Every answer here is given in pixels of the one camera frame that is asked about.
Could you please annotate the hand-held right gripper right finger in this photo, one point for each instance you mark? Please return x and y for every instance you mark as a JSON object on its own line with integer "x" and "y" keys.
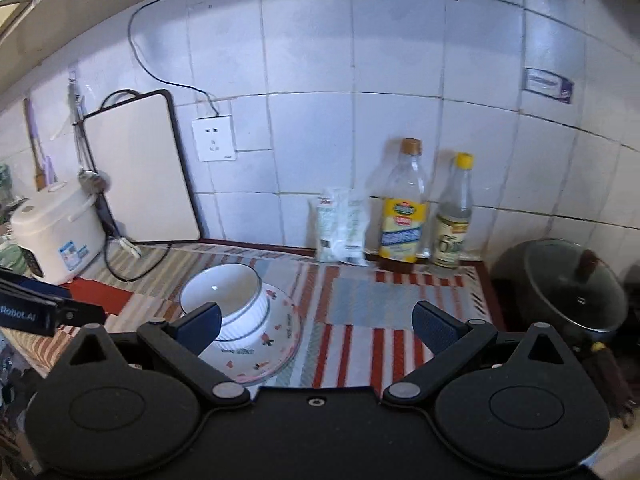
{"x": 435, "y": 330}

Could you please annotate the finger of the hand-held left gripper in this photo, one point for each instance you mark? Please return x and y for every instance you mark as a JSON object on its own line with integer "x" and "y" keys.
{"x": 35, "y": 287}
{"x": 80, "y": 316}

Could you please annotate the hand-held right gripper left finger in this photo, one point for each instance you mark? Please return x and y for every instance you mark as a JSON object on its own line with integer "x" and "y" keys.
{"x": 202, "y": 325}

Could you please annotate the white ribbed bowl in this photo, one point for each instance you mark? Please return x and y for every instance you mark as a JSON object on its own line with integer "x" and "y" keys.
{"x": 225, "y": 287}
{"x": 245, "y": 332}

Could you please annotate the white rabbit print plate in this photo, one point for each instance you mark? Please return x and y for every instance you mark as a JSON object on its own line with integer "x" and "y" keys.
{"x": 280, "y": 330}

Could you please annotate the green plastic basket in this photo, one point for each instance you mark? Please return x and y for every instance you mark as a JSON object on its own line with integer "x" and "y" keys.
{"x": 7, "y": 257}

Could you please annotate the white rice cooker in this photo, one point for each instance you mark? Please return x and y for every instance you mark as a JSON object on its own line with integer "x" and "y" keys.
{"x": 55, "y": 230}

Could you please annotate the striped tablecloth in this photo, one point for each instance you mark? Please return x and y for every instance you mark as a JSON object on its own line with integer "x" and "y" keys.
{"x": 360, "y": 305}

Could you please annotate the yellow cap vinegar bottle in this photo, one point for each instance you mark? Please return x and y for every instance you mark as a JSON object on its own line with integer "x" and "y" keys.
{"x": 450, "y": 245}

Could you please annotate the black wok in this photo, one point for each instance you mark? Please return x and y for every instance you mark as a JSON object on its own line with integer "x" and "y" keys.
{"x": 510, "y": 270}

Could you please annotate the yellow label cooking wine bottle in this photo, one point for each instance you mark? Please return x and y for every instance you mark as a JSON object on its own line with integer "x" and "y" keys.
{"x": 400, "y": 235}

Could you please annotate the purple plastic spatula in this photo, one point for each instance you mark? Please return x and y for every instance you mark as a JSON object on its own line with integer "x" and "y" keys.
{"x": 49, "y": 170}

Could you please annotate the metal ladle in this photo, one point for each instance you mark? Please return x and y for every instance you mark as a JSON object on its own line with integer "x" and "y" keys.
{"x": 95, "y": 180}

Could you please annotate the wooden spatula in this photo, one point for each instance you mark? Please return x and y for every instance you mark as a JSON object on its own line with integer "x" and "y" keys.
{"x": 38, "y": 162}

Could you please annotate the glass wok lid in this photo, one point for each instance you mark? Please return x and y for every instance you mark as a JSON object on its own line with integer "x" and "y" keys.
{"x": 565, "y": 285}

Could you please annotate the white seasoning bag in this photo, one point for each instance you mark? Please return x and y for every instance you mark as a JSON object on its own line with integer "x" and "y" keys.
{"x": 330, "y": 230}

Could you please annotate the white cutting board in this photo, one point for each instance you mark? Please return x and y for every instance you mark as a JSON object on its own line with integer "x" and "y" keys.
{"x": 145, "y": 170}

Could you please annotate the white wall socket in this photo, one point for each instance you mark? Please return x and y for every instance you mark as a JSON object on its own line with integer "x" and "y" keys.
{"x": 214, "y": 137}

